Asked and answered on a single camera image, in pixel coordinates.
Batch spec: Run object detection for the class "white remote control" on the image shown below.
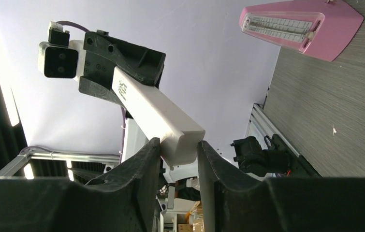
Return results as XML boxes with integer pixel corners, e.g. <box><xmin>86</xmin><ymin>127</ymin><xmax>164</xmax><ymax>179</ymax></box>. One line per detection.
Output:
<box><xmin>112</xmin><ymin>67</ymin><xmax>205</xmax><ymax>168</ymax></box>

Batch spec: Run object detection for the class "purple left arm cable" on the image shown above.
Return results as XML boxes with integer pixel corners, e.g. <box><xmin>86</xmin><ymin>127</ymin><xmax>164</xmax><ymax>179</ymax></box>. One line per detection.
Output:
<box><xmin>56</xmin><ymin>20</ymin><xmax>90</xmax><ymax>33</ymax></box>

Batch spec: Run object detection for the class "black clamp on frame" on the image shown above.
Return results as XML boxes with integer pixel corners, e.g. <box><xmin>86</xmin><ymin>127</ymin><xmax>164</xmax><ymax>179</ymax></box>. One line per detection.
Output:
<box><xmin>231</xmin><ymin>134</ymin><xmax>320</xmax><ymax>177</ymax></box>

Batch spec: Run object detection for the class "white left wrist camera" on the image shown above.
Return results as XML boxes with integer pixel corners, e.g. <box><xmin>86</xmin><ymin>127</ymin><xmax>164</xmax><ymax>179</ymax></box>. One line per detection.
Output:
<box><xmin>38</xmin><ymin>21</ymin><xmax>86</xmax><ymax>79</ymax></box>

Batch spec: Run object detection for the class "pink metronome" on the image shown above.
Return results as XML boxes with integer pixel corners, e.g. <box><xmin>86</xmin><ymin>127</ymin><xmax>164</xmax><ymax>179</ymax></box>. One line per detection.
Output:
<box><xmin>239</xmin><ymin>0</ymin><xmax>364</xmax><ymax>62</ymax></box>

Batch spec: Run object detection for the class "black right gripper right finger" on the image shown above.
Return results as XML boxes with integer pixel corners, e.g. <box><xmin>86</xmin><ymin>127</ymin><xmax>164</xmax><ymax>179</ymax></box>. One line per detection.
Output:
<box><xmin>197</xmin><ymin>141</ymin><xmax>365</xmax><ymax>232</ymax></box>

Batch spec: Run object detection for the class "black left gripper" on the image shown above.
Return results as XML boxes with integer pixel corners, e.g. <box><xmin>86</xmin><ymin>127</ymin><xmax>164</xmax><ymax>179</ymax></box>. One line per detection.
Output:
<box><xmin>79</xmin><ymin>30</ymin><xmax>166</xmax><ymax>105</ymax></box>

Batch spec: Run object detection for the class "aluminium frame rail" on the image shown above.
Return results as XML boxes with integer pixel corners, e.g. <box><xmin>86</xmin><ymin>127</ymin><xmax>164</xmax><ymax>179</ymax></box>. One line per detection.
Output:
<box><xmin>0</xmin><ymin>150</ymin><xmax>121</xmax><ymax>176</ymax></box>

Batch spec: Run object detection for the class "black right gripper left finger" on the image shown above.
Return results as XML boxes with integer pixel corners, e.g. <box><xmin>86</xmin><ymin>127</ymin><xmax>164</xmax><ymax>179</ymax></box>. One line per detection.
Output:
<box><xmin>0</xmin><ymin>138</ymin><xmax>161</xmax><ymax>232</ymax></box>

